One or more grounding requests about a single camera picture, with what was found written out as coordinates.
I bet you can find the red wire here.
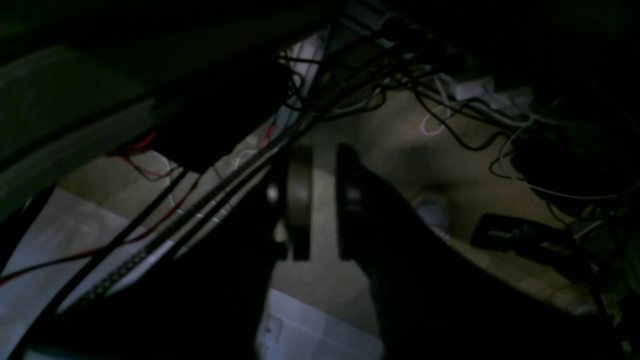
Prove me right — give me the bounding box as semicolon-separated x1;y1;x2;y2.
0;131;201;286

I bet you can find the white cable on floor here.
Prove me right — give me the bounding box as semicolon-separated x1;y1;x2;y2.
420;75;640;201

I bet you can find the black braided cable bundle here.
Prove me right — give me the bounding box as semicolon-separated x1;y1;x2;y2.
50;30;401;311

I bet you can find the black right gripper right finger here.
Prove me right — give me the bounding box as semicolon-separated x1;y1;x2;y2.
336;144;378;262

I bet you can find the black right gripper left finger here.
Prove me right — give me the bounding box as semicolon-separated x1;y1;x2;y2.
281;145;314;262

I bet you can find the black power adapter on floor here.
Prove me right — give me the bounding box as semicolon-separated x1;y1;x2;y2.
470;213;601;284

